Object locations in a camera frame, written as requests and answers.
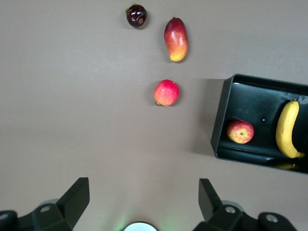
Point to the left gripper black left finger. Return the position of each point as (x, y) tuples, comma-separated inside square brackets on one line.
[(69, 207)]

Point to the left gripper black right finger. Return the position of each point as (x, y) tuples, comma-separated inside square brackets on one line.
[(216, 216)]

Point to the red yellow apple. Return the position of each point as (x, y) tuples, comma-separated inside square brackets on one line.
[(240, 132)]

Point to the yellow banana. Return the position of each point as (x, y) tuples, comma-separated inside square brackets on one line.
[(285, 130)]

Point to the black plastic box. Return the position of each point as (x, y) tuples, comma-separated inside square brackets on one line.
[(255, 106)]

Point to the red pomegranate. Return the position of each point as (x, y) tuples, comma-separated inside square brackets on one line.
[(166, 92)]

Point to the red yellow mango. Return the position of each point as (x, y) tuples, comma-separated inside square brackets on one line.
[(176, 38)]

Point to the dark purple mangosteen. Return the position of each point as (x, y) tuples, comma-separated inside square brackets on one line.
[(136, 16)]

